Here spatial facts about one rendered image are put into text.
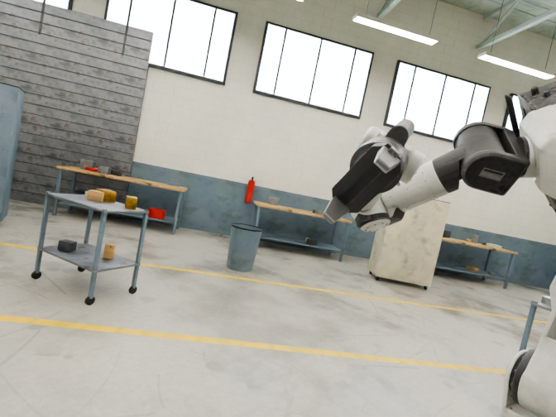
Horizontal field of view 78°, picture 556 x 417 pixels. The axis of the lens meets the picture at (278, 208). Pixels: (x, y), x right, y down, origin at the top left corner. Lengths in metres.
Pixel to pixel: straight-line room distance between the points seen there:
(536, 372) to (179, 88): 7.42
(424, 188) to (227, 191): 6.83
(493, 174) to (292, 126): 7.08
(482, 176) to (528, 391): 0.50
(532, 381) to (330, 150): 7.26
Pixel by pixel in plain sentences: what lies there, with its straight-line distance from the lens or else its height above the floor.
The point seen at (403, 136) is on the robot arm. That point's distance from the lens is 0.64.
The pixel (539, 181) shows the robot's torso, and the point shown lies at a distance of 0.89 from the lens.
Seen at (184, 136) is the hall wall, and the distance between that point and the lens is 7.63.
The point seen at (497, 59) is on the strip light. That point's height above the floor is 4.30.
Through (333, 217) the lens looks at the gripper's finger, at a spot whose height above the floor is 1.30.
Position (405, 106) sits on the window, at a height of 3.68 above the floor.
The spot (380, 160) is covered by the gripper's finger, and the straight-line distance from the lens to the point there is 0.45.
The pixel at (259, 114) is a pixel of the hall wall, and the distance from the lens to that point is 7.72.
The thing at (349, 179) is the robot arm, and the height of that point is 1.36.
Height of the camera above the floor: 1.33
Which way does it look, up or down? 4 degrees down
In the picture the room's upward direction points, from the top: 11 degrees clockwise
